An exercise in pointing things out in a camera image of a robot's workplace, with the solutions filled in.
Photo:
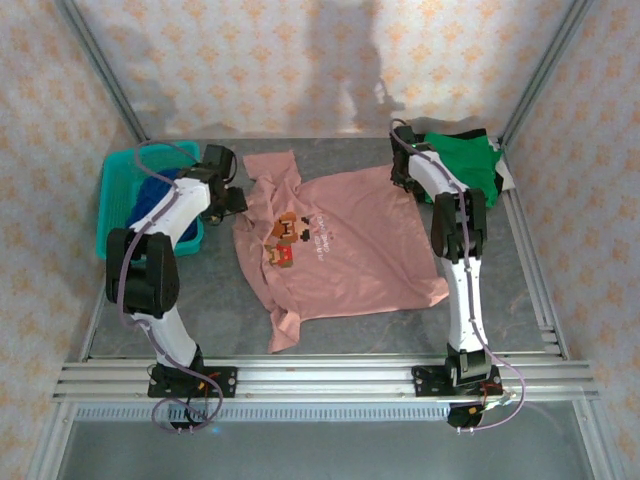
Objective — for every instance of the pink printed t-shirt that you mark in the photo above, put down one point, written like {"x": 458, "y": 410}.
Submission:
{"x": 350, "y": 240}

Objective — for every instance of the teal plastic basket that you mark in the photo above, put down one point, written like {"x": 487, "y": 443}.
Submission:
{"x": 112, "y": 200}

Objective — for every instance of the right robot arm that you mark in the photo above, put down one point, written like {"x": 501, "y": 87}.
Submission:
{"x": 465, "y": 300}

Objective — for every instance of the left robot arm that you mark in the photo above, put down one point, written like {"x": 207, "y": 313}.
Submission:
{"x": 150, "y": 280}

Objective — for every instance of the green folded t-shirt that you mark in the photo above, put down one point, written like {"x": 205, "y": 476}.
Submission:
{"x": 470, "y": 160}

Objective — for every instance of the blue t-shirt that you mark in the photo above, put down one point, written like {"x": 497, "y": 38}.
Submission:
{"x": 150, "y": 192}

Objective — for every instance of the white folded t-shirt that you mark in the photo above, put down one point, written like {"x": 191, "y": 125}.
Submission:
{"x": 505, "y": 177}

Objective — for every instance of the aluminium side rail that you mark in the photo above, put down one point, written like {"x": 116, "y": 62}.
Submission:
{"x": 530, "y": 260}

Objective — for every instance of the aluminium frame post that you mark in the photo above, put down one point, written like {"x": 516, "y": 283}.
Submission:
{"x": 545, "y": 65}
{"x": 100, "y": 65}

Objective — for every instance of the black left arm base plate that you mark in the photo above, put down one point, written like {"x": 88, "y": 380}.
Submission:
{"x": 225, "y": 382}

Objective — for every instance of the aluminium mounting rail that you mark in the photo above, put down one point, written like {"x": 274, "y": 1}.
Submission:
{"x": 325, "y": 377}

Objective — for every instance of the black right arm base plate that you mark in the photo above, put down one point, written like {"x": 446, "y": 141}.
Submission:
{"x": 425, "y": 382}

